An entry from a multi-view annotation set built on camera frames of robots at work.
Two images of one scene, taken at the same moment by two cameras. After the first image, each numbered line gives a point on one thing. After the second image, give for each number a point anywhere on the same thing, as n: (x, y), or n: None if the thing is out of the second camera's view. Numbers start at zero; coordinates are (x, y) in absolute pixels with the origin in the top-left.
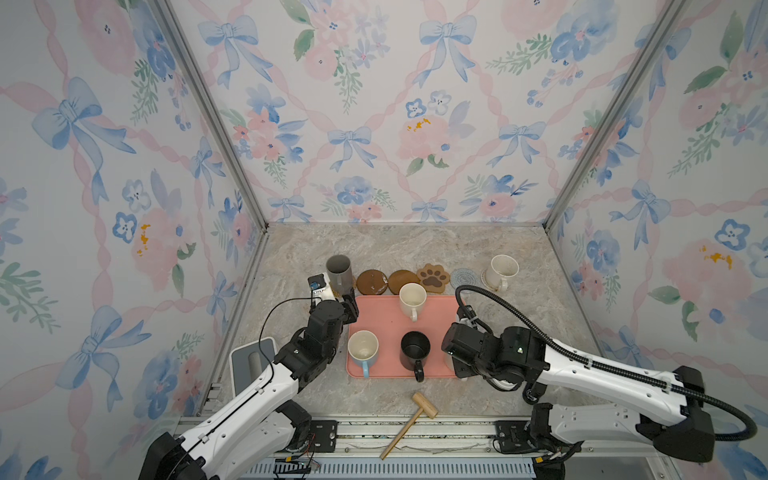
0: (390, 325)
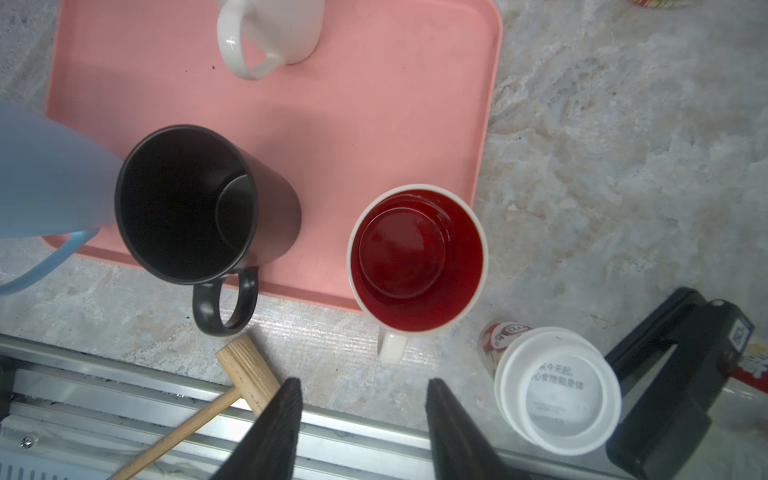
0: (402, 93)
